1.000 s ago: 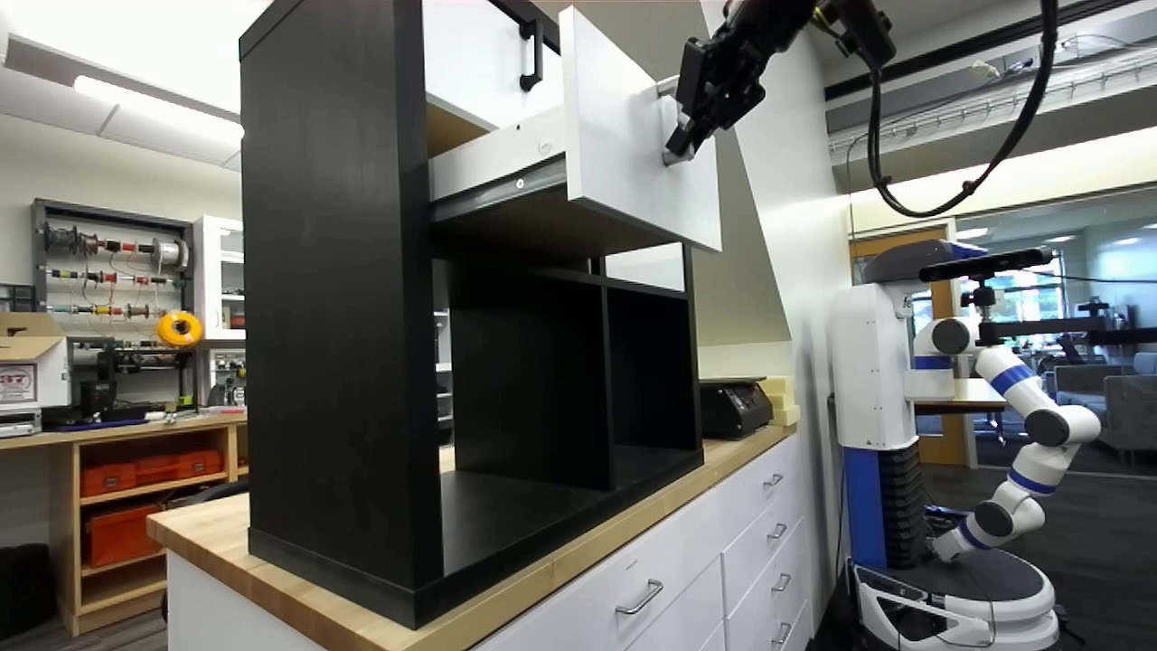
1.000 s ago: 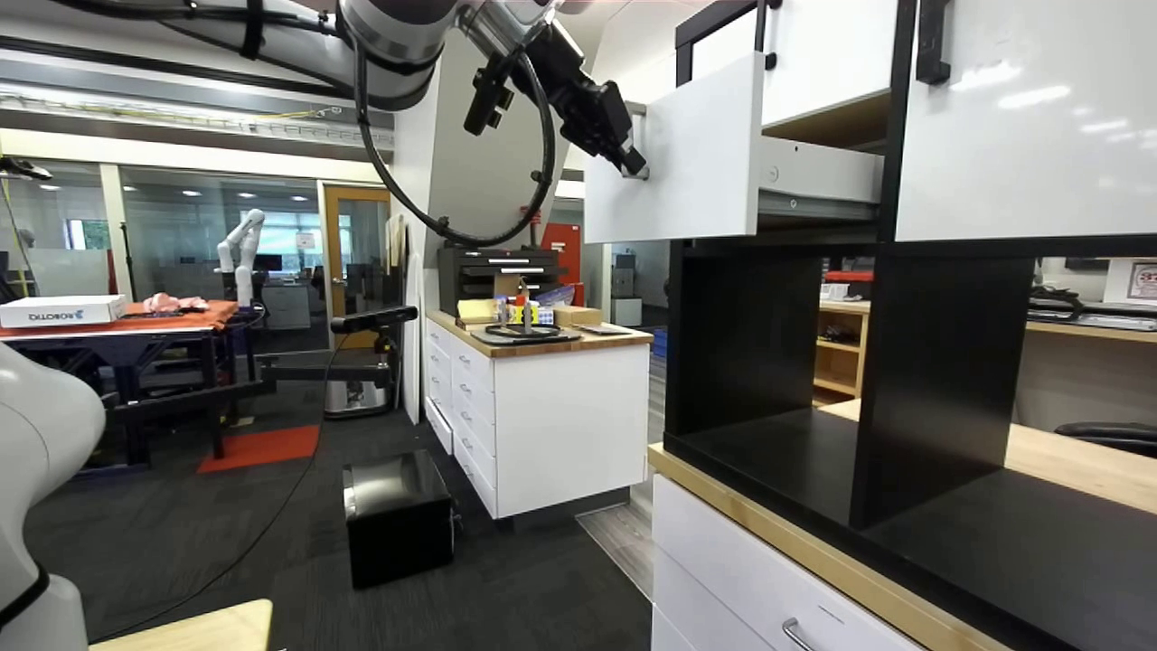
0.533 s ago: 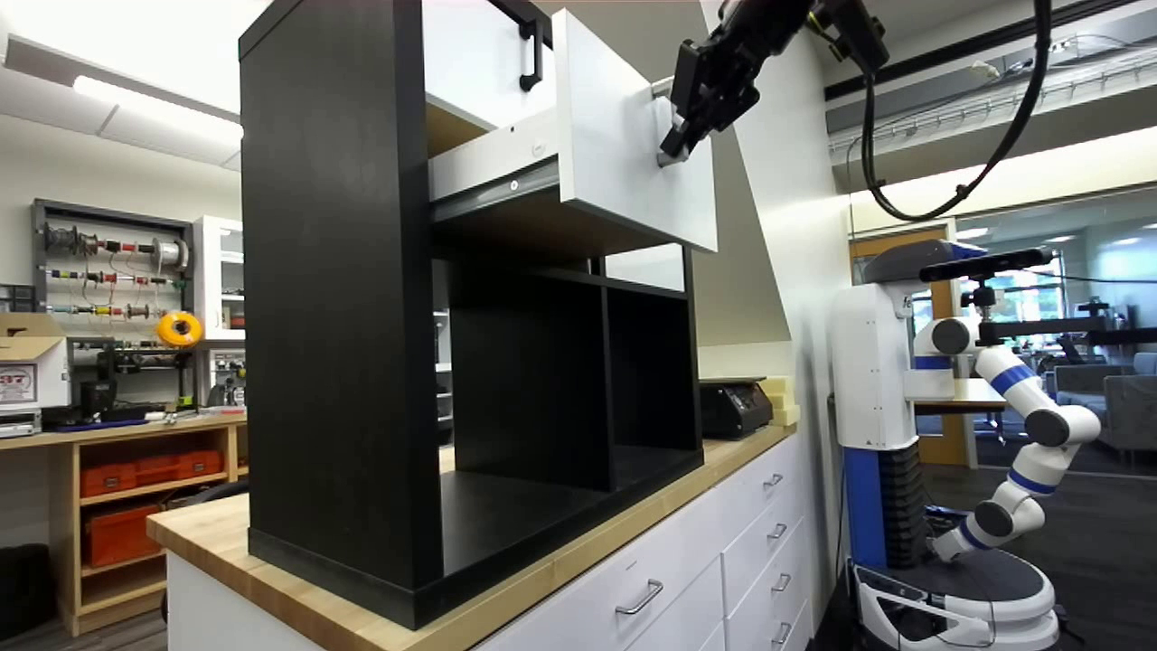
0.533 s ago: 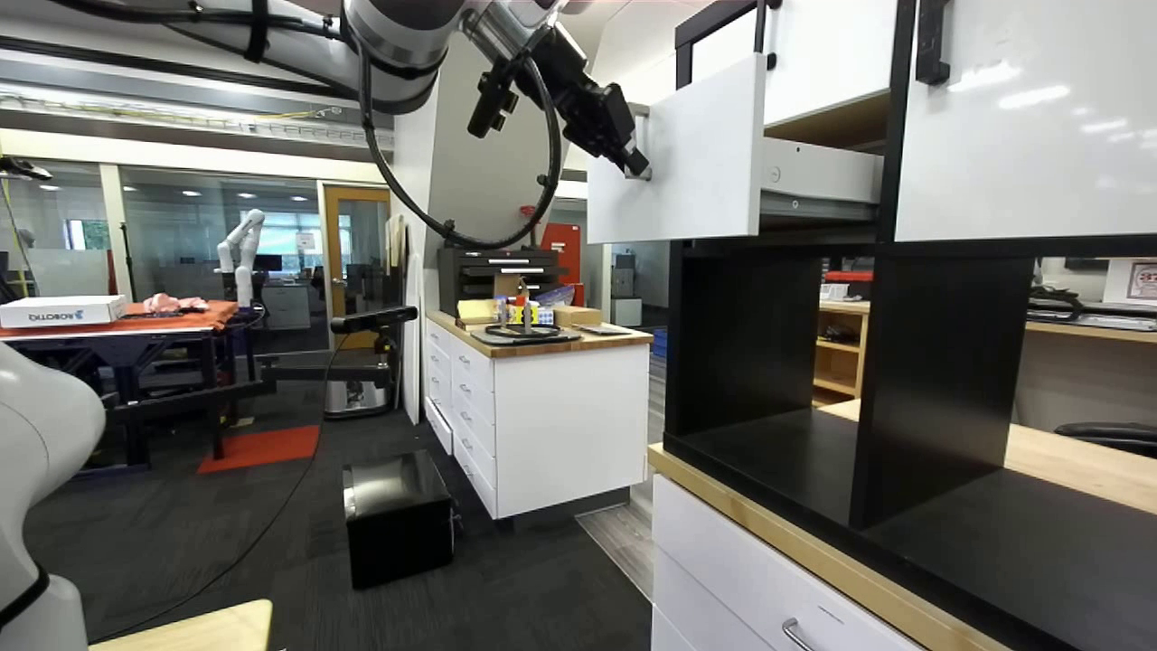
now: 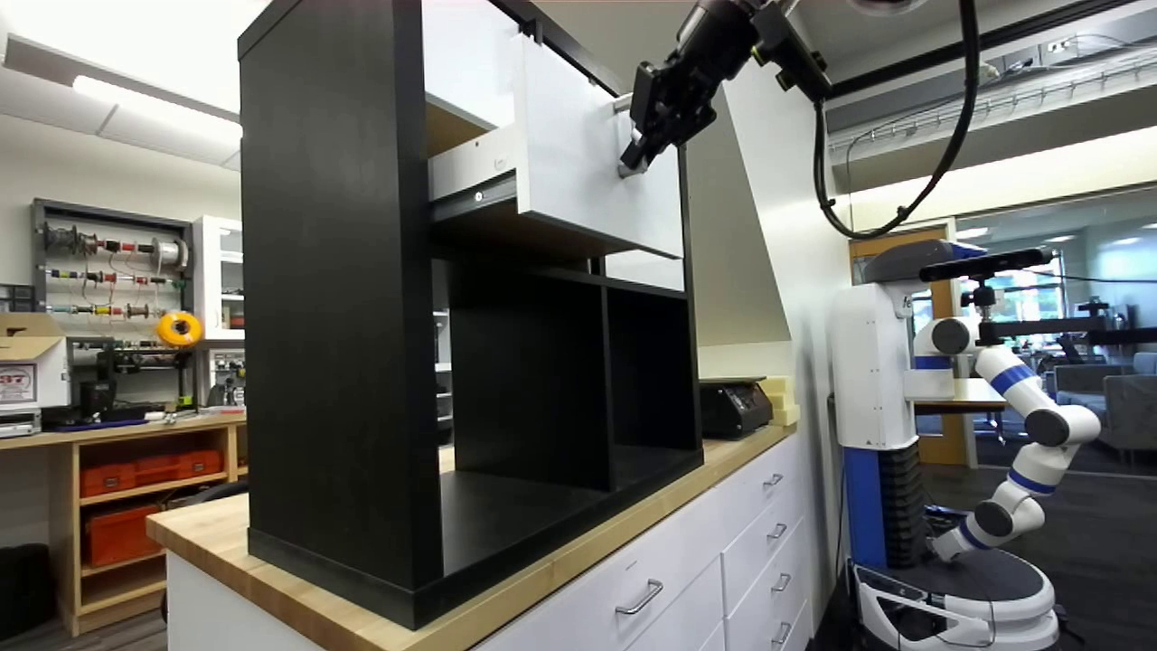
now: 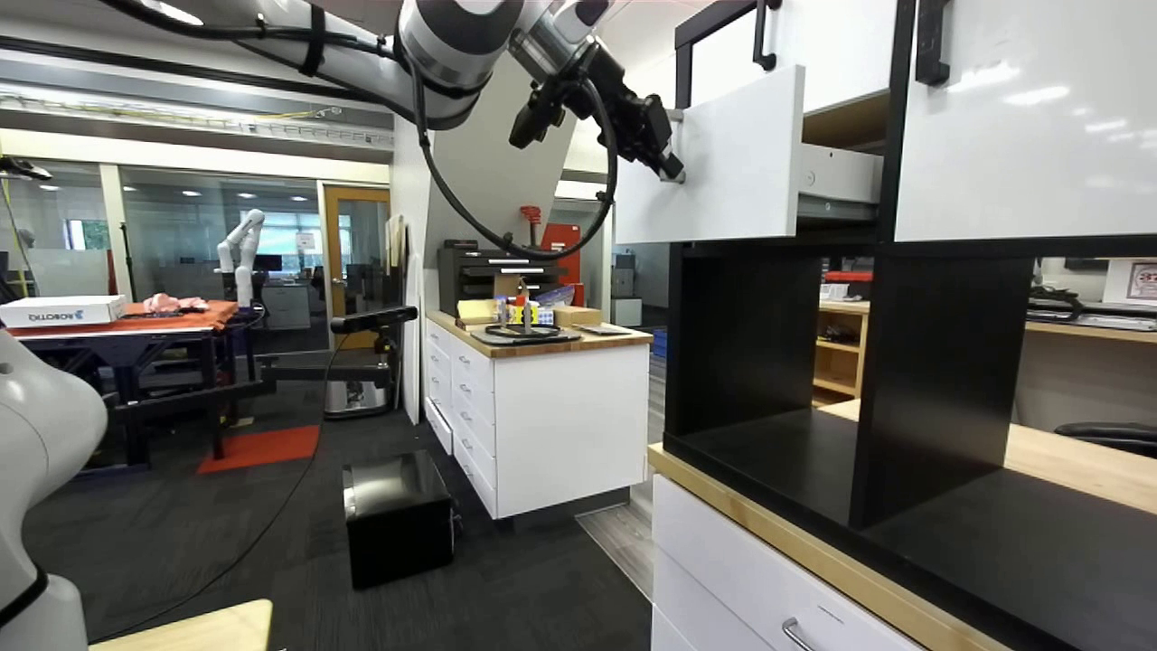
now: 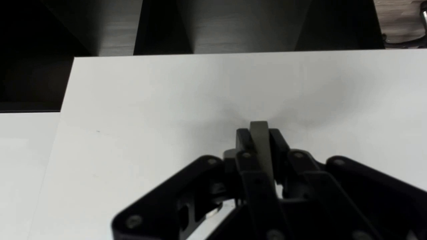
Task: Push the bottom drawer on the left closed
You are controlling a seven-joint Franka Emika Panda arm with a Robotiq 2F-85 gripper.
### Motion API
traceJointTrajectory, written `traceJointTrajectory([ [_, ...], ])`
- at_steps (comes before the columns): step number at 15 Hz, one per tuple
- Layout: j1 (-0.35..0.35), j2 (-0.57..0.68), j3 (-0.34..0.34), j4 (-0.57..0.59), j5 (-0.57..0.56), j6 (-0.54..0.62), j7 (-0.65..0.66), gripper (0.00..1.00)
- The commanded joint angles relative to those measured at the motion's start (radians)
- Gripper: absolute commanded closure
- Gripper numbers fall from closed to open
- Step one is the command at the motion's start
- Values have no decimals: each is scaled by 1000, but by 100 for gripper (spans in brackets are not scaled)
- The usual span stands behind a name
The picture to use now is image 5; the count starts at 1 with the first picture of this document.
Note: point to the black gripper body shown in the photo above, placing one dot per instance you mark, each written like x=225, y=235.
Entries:
x=705, y=56

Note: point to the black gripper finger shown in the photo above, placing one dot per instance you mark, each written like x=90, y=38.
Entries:
x=639, y=145
x=646, y=87

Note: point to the black device on counter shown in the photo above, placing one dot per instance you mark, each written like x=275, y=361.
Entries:
x=730, y=405

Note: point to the blue white mobile robot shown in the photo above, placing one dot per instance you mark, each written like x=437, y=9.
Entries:
x=871, y=398

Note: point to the black shelf unit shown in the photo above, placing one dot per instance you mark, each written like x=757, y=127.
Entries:
x=343, y=362

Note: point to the white cabinet with wooden countertop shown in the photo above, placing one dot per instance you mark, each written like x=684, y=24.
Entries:
x=672, y=581

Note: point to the yellow spool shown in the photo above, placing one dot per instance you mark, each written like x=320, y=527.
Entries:
x=179, y=332

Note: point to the tool pegboard rack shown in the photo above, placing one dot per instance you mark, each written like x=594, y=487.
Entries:
x=110, y=260

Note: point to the long red storage bin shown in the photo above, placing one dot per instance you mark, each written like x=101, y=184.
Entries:
x=150, y=473

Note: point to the black bench machine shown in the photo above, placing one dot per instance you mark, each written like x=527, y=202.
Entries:
x=95, y=384

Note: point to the wooden workbench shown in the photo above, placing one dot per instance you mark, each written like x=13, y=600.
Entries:
x=131, y=520

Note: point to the cardboard box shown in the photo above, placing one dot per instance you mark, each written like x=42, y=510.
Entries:
x=29, y=362

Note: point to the short red storage bin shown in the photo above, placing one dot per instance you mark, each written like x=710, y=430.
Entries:
x=120, y=532

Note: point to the black floor bin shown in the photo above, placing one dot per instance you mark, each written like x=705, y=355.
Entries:
x=24, y=586

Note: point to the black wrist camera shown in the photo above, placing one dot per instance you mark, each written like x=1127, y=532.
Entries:
x=789, y=46

